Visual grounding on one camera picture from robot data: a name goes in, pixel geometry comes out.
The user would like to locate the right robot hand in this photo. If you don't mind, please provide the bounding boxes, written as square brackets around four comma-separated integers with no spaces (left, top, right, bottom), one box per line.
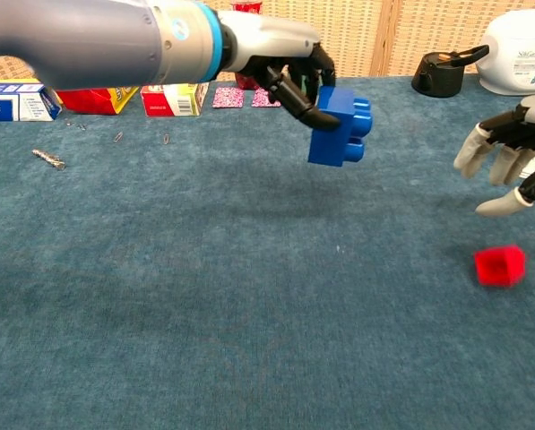
[453,89,535,219]

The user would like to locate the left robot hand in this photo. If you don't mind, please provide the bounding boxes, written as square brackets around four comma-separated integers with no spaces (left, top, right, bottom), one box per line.
[217,9,342,132]

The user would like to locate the blue building block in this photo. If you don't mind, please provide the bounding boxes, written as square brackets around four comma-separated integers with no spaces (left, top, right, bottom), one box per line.
[306,86,375,168]

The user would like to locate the red building block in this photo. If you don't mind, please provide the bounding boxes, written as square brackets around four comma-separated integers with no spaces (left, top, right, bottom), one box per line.
[473,244,528,288]

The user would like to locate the cola bottle red cap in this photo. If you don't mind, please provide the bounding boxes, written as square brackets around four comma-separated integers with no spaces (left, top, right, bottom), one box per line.
[230,0,263,90]

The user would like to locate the pink patterned coaster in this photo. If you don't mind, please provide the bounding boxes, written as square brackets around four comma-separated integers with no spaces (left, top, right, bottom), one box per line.
[251,87,282,108]
[211,86,246,109]

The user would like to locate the white plastic container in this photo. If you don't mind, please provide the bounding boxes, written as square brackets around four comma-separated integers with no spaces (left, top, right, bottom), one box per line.
[475,9,535,96]

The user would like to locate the woven folding screen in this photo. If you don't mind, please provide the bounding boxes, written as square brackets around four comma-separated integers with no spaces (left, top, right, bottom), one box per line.
[0,0,535,82]

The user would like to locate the red biscuit box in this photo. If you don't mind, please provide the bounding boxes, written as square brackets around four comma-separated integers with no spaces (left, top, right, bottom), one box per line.
[140,82,211,117]

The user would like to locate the yellow red snack package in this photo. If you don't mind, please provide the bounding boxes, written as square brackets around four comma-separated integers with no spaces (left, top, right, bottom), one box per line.
[54,85,141,116]

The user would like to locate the blue white toothpaste box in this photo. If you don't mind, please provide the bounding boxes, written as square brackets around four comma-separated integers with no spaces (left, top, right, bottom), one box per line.
[0,79,64,123]

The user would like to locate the blue tablecloth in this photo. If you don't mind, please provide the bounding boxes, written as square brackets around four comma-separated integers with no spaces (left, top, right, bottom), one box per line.
[0,73,535,430]

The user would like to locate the black bottle lid with handle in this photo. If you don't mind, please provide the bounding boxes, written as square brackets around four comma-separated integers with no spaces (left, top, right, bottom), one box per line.
[410,44,491,99]

